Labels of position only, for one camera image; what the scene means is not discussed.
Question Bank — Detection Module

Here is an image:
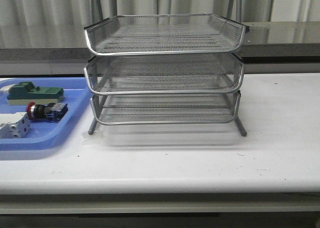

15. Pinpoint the silver mesh tray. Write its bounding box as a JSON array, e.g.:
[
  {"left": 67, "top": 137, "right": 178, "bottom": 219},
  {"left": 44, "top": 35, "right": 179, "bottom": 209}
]
[
  {"left": 84, "top": 53, "right": 245, "bottom": 95},
  {"left": 90, "top": 91, "right": 241, "bottom": 126},
  {"left": 84, "top": 13, "right": 250, "bottom": 56}
]

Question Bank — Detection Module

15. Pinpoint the red emergency stop push button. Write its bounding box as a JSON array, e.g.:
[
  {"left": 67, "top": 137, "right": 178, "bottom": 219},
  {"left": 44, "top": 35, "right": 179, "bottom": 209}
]
[{"left": 25, "top": 101, "right": 69, "bottom": 122}]

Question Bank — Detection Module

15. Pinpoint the clear adhesive tape patch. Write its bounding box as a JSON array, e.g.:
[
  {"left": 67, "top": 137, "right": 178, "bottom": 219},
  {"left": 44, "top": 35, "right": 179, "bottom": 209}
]
[{"left": 82, "top": 132, "right": 104, "bottom": 146}]

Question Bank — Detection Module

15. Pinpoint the blue plastic tray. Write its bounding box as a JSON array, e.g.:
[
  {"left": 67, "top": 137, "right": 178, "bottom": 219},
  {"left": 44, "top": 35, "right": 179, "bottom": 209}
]
[{"left": 0, "top": 77, "right": 91, "bottom": 152}]

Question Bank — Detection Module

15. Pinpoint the green and beige terminal block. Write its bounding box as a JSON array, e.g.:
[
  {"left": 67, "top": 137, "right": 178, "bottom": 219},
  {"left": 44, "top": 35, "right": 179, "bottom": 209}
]
[{"left": 7, "top": 81, "right": 64, "bottom": 105}]

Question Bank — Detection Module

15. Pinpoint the white circuit breaker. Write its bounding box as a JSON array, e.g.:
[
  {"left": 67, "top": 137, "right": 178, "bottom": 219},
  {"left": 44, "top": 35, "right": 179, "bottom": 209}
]
[{"left": 0, "top": 112, "right": 31, "bottom": 139}]

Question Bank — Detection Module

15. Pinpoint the grey stone back counter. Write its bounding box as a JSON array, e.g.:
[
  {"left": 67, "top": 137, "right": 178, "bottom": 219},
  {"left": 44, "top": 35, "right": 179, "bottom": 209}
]
[{"left": 0, "top": 21, "right": 320, "bottom": 78}]

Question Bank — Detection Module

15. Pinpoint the white pleated curtain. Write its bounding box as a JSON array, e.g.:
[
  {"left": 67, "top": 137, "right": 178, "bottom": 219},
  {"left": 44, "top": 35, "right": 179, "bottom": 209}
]
[{"left": 0, "top": 0, "right": 320, "bottom": 26}]

